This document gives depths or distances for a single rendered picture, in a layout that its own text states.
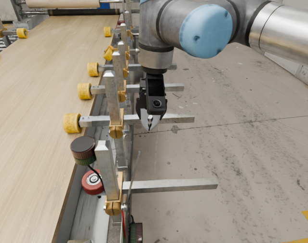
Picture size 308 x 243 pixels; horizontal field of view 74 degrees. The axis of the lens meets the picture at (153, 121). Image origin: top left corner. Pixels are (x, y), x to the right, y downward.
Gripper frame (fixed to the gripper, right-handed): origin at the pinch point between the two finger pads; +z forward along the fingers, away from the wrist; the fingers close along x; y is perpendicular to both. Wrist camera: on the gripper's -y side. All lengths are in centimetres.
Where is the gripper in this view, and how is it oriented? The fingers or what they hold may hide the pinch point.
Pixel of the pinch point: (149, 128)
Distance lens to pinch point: 64.5
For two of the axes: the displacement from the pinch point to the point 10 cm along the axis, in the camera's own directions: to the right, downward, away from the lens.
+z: -0.9, 8.1, 5.8
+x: -9.9, -0.3, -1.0
